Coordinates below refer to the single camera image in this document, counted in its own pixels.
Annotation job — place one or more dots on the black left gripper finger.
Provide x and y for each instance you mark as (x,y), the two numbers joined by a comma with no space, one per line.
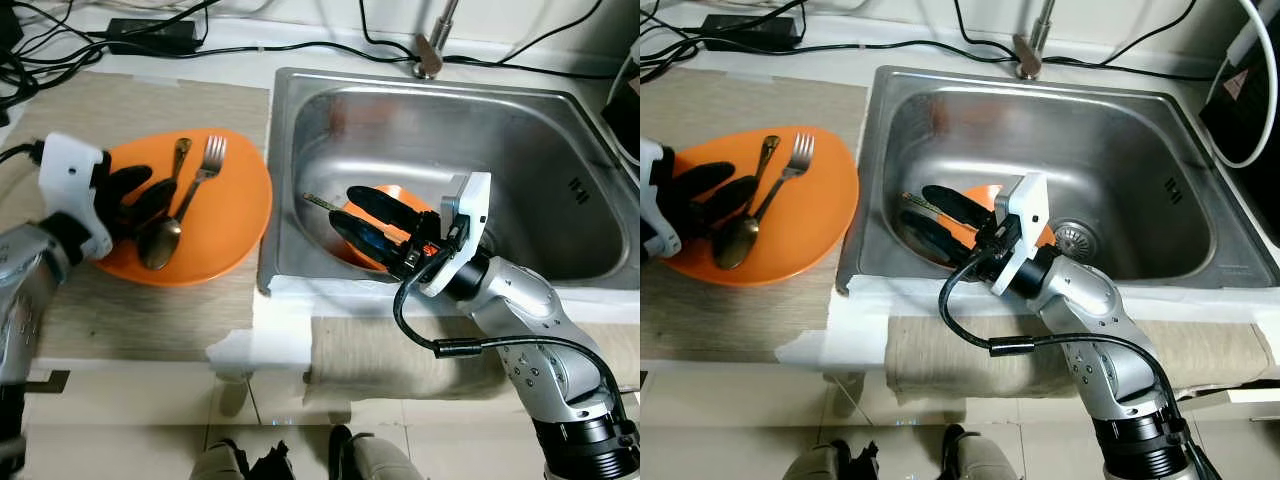
(130,183)
(150,208)
(705,180)
(735,205)

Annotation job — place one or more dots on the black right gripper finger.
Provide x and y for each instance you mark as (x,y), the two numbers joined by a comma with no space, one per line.
(945,240)
(390,212)
(958,207)
(370,242)

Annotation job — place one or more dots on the orange bowl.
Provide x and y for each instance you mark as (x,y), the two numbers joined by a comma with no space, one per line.
(412,196)
(988,192)

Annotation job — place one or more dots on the bronze metal spoon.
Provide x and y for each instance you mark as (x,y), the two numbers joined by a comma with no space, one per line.
(735,243)
(160,245)

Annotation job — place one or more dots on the bronze metal fork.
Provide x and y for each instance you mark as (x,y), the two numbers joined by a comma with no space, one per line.
(802,157)
(212,160)

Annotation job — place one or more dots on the orange plate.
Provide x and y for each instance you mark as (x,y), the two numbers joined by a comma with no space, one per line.
(235,220)
(820,220)

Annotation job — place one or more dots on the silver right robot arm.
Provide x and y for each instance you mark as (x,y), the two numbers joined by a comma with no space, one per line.
(1090,300)
(520,300)

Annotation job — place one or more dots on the metal sink drain strainer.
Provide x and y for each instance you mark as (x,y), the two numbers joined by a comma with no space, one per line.
(1075,240)

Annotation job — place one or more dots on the black countertop appliance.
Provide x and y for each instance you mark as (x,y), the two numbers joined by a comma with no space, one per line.
(625,120)
(1240,120)

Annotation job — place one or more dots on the stainless steel sink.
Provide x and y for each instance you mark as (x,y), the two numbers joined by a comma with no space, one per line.
(480,140)
(1120,140)

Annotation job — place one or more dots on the beige hanging towel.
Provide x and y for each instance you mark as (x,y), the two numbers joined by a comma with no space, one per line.
(950,365)
(380,365)

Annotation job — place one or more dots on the black power adapter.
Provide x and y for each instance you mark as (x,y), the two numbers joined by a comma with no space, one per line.
(150,37)
(750,32)

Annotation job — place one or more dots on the metal faucet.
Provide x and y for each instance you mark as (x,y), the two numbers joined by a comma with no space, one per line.
(430,58)
(1028,58)

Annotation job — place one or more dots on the robot right leg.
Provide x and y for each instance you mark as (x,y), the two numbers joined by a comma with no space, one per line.
(985,458)
(385,458)

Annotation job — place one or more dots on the robot leg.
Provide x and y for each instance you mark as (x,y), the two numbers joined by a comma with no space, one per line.
(985,458)
(215,462)
(385,458)
(810,465)

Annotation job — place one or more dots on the robot left leg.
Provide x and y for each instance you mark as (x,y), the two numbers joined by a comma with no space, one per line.
(215,462)
(810,465)

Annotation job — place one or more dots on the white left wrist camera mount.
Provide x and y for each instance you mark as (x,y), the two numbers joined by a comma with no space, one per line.
(655,230)
(70,175)

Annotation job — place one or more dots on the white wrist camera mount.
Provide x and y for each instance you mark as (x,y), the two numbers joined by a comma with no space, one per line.
(470,205)
(655,230)
(70,175)
(1030,205)

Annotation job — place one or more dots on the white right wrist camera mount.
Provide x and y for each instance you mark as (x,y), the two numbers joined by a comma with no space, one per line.
(470,205)
(1030,205)

